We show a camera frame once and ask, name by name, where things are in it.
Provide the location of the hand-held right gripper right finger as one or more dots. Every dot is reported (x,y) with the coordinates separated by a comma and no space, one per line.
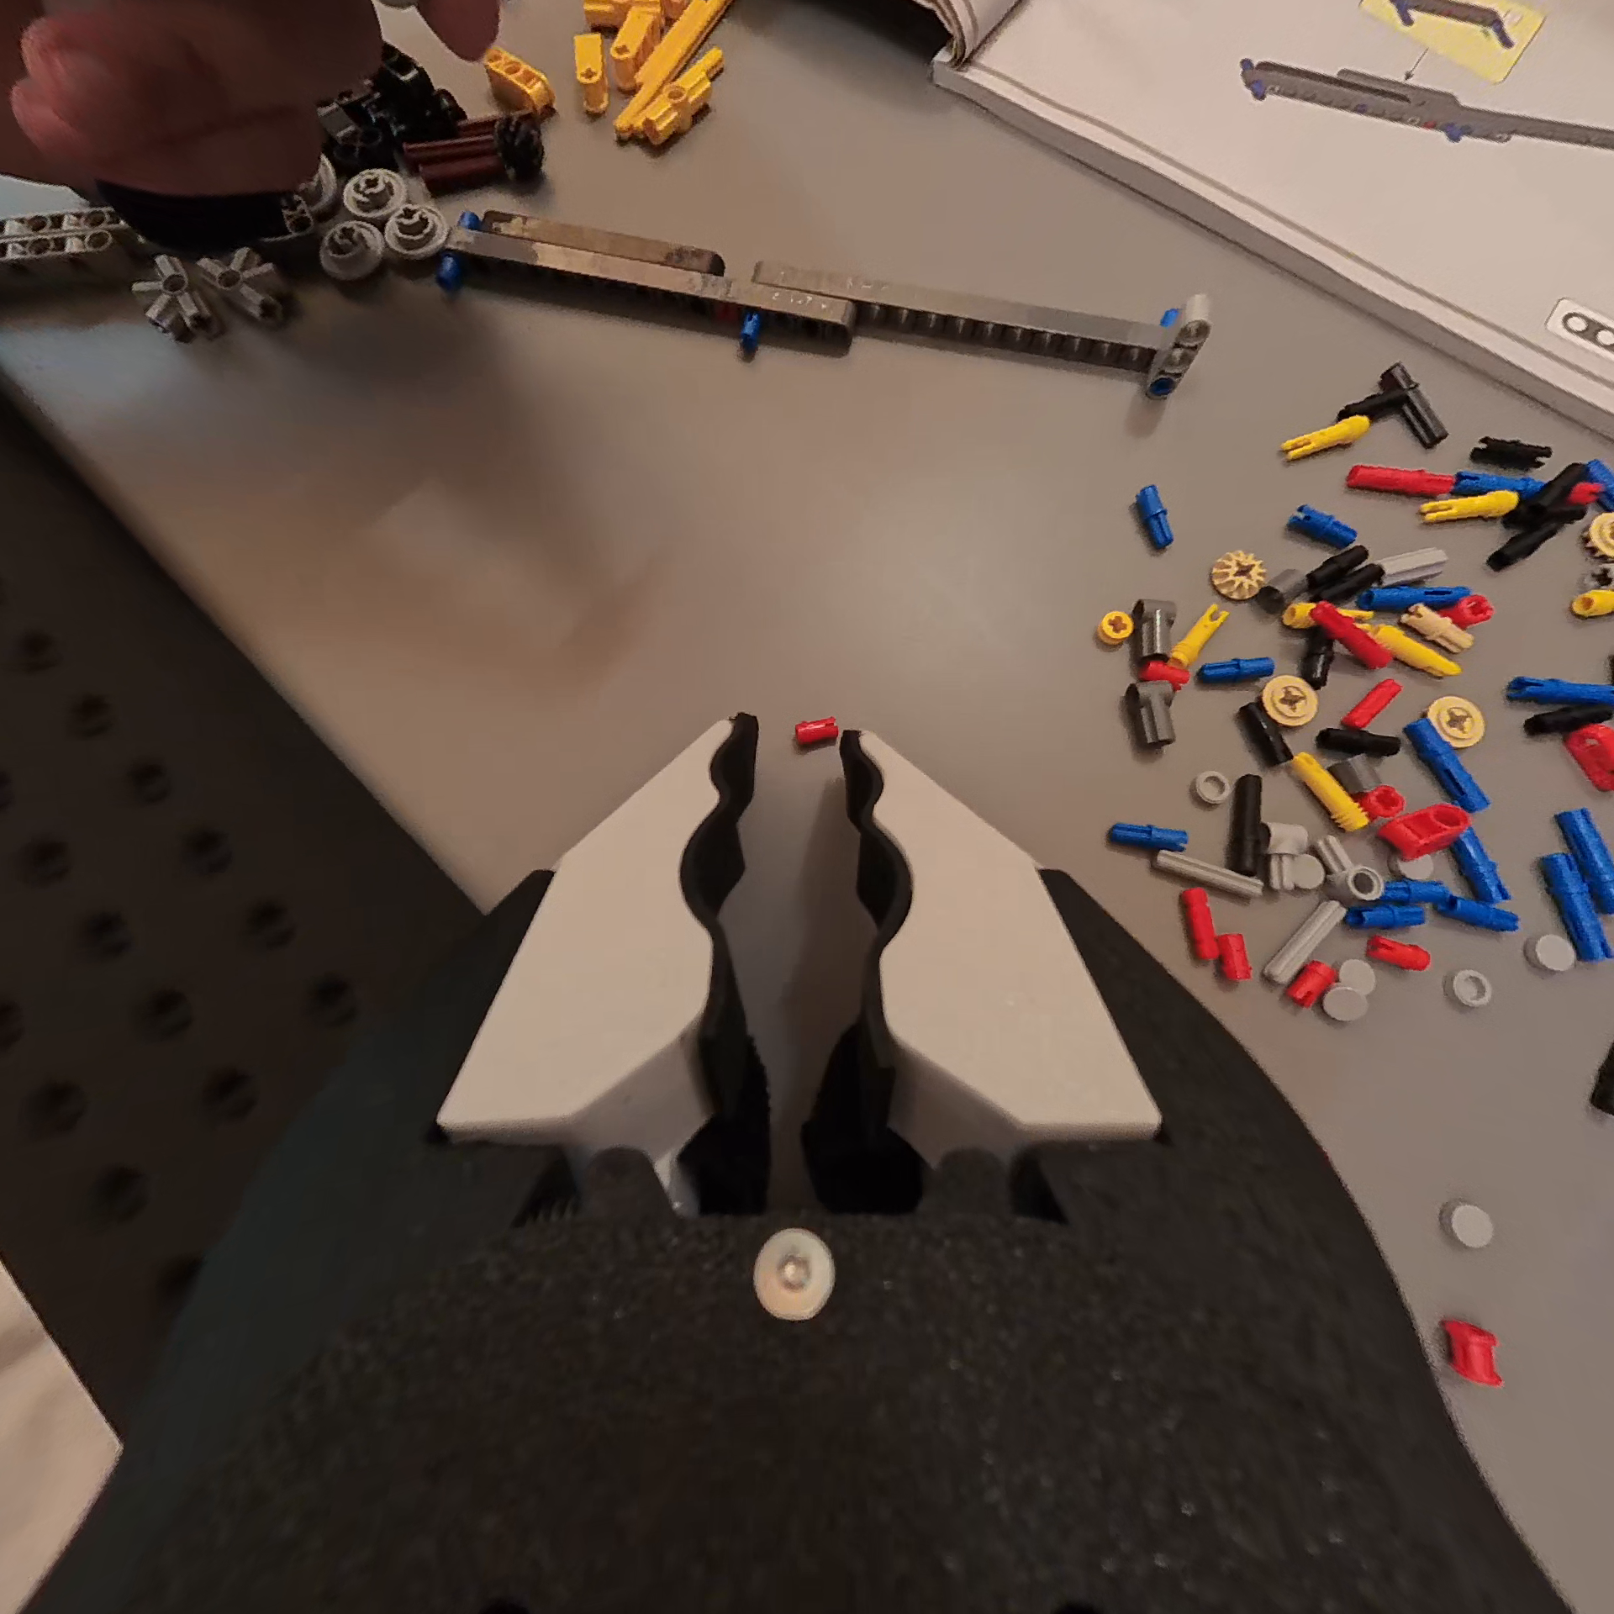
(1009,1008)

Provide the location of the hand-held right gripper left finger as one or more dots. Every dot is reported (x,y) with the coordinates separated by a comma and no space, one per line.
(593,1008)

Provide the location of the red lego pin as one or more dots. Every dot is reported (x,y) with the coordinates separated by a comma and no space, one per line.
(817,730)

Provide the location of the grey lego star connector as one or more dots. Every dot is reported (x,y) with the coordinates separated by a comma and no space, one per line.
(178,299)
(249,280)

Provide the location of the black lego connectors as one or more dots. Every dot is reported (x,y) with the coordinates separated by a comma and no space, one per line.
(391,107)

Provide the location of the dark brown lego connectors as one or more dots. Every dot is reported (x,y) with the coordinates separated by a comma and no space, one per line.
(461,153)

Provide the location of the pile of mixed lego pins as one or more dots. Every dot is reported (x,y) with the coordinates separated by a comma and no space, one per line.
(1388,705)

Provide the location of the group of yellow lego pieces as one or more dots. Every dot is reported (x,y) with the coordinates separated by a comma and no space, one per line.
(655,62)

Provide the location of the grey round lego stud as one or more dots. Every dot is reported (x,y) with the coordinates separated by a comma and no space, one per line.
(1467,1225)

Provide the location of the red lego connector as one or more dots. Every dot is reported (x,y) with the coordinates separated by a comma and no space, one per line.
(1469,1348)

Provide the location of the long grey lego beam assembly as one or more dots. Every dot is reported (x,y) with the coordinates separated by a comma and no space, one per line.
(807,303)

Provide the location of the person's left hand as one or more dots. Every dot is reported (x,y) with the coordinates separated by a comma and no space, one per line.
(189,87)

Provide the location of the person's white shirt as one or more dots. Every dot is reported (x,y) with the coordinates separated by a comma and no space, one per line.
(51,1449)

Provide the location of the open instruction booklet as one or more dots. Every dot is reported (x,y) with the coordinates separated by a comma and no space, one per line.
(1261,126)

